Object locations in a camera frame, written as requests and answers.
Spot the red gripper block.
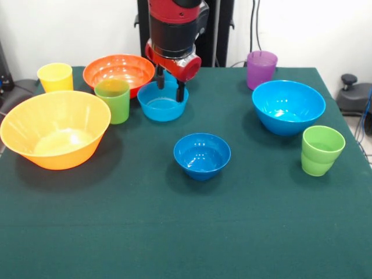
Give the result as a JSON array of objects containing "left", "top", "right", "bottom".
[{"left": 144, "top": 39, "right": 202, "bottom": 103}]

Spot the small light blue bowl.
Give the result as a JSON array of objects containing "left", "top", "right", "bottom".
[{"left": 137, "top": 80, "right": 189, "bottom": 122}]

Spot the small dark blue bowl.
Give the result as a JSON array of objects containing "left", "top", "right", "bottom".
[{"left": 173, "top": 133, "right": 232, "bottom": 181}]

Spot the red-orange bowl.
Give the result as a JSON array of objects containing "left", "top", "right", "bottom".
[{"left": 83, "top": 53, "right": 156, "bottom": 99}]

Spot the purple cup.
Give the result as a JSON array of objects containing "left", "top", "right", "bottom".
[{"left": 246, "top": 50, "right": 279, "bottom": 91}]

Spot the yellow cup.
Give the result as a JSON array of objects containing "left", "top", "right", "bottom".
[{"left": 37, "top": 62, "right": 74, "bottom": 94}]

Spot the large blue bowl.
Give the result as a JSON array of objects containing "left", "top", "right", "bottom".
[{"left": 251, "top": 80, "right": 327, "bottom": 137}]

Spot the large yellow-orange bowl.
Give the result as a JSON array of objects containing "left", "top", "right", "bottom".
[{"left": 0, "top": 90, "right": 112, "bottom": 171}]

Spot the dark green tablecloth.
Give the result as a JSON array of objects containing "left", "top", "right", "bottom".
[{"left": 0, "top": 66, "right": 372, "bottom": 279}]

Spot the grey black stand base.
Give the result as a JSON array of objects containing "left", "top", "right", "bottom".
[
  {"left": 335, "top": 73, "right": 372, "bottom": 117},
  {"left": 0, "top": 78, "right": 40, "bottom": 117}
]

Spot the ridged green cup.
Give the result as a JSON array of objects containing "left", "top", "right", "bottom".
[{"left": 301, "top": 125, "right": 346, "bottom": 177}]

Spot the black equipment cabinet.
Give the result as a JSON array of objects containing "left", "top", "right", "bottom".
[{"left": 0, "top": 40, "right": 15, "bottom": 94}]

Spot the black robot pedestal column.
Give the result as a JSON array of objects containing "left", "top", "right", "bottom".
[{"left": 134, "top": 0, "right": 235, "bottom": 68}]

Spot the black hanging cable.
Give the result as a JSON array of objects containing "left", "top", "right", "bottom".
[{"left": 250, "top": 0, "right": 264, "bottom": 52}]

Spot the tangle of floor cables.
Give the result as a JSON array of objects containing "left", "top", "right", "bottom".
[{"left": 354, "top": 87, "right": 372, "bottom": 163}]

